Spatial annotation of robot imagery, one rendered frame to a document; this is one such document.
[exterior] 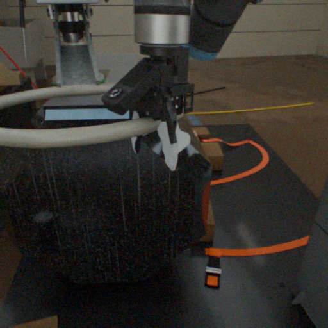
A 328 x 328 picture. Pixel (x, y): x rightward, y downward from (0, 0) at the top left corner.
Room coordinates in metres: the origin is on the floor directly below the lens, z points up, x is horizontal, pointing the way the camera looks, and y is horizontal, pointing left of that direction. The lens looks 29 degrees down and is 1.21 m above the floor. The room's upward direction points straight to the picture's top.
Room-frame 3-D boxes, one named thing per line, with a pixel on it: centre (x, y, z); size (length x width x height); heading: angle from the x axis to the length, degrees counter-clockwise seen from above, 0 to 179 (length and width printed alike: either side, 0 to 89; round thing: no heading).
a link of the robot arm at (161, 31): (0.55, 0.01, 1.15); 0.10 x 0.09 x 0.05; 44
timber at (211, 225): (1.42, -0.21, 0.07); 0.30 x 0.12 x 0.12; 0
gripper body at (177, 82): (0.54, 0.00, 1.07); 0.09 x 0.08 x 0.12; 133
